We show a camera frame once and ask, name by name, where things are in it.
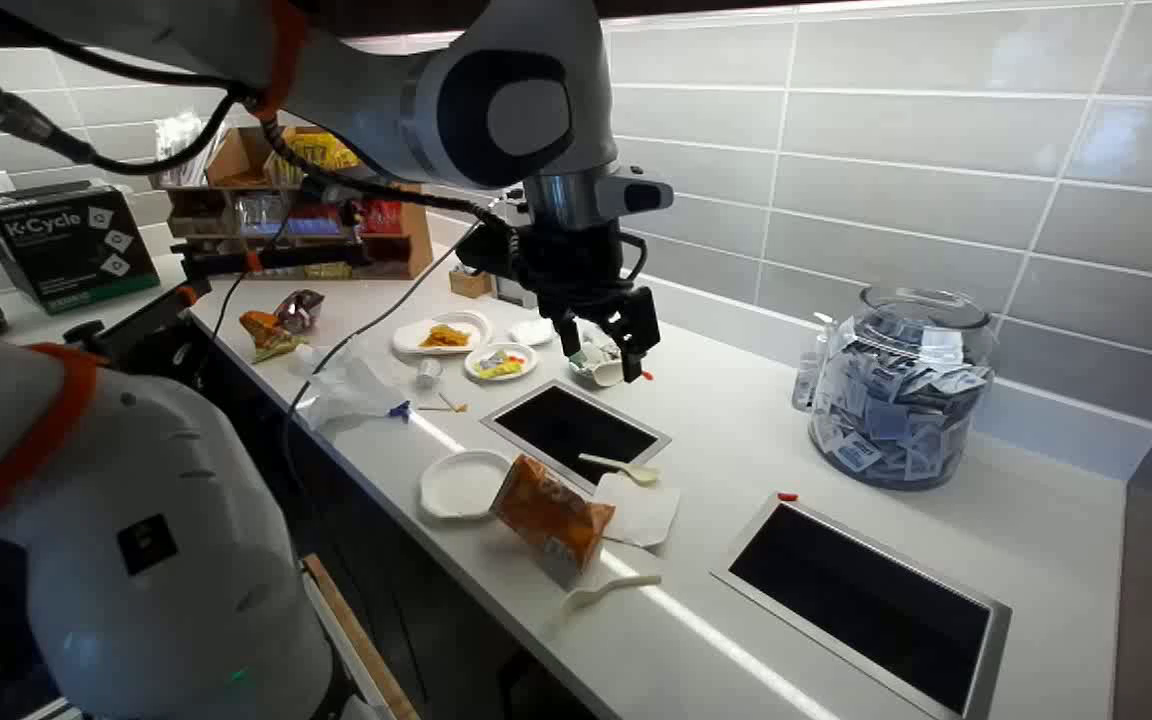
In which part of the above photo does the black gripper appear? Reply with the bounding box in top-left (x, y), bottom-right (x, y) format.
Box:
top-left (451, 216), bottom-right (669, 383)

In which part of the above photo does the orange snack packet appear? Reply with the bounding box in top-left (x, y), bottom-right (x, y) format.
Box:
top-left (489, 453), bottom-right (619, 593)

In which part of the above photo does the large steel-rimmed recessed counter bin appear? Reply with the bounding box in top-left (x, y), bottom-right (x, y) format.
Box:
top-left (479, 376), bottom-right (676, 494)

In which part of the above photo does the white plate with colourful food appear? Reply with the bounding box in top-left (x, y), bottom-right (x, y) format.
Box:
top-left (461, 339), bottom-right (542, 389)

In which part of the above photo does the white plate with yellow food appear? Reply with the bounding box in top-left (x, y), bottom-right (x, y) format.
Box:
top-left (386, 307), bottom-right (495, 363)

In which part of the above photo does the white plate with tab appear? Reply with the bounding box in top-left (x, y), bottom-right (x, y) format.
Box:
top-left (410, 444), bottom-right (519, 528)

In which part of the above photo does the crumpled orange silver packet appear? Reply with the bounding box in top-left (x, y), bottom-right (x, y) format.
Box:
top-left (235, 286), bottom-right (327, 369)

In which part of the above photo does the small square recessed counter bin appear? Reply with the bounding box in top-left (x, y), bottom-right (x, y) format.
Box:
top-left (710, 494), bottom-right (1017, 720)

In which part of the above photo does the patterned paper cup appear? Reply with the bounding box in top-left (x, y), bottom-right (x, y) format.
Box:
top-left (559, 317), bottom-right (629, 398)

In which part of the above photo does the cream plastic spoon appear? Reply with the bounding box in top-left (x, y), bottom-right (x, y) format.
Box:
top-left (574, 448), bottom-right (664, 489)

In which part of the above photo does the small brown cardboard box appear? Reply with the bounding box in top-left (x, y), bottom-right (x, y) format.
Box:
top-left (446, 262), bottom-right (498, 300)

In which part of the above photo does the yellow snack piece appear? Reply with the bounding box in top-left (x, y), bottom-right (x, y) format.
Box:
top-left (414, 320), bottom-right (475, 355)

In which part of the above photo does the white paper napkin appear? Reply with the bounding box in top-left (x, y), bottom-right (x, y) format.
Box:
top-left (592, 474), bottom-right (682, 554)

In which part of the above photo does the small clear pump bottle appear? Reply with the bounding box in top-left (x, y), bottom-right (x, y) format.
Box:
top-left (788, 312), bottom-right (836, 418)

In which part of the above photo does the white plastic spoon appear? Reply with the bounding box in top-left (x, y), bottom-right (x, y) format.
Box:
top-left (559, 567), bottom-right (669, 617)

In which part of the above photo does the clear plastic bag blue tape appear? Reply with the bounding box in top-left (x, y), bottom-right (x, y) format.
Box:
top-left (286, 336), bottom-right (414, 440)

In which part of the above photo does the glass jar of blue packets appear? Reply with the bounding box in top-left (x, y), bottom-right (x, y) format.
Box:
top-left (804, 279), bottom-right (1003, 496)

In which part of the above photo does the wooden shelf organizer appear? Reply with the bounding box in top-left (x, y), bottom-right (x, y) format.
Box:
top-left (164, 124), bottom-right (437, 286)

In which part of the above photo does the yellow snack bag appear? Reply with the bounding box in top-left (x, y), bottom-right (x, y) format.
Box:
top-left (258, 124), bottom-right (366, 186)

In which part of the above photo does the black clamp device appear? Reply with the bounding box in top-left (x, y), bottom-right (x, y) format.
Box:
top-left (61, 276), bottom-right (217, 383)

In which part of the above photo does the black printed cardboard box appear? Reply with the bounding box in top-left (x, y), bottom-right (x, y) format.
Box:
top-left (0, 182), bottom-right (164, 320)

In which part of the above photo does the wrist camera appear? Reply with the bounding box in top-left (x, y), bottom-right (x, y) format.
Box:
top-left (594, 170), bottom-right (676, 219)

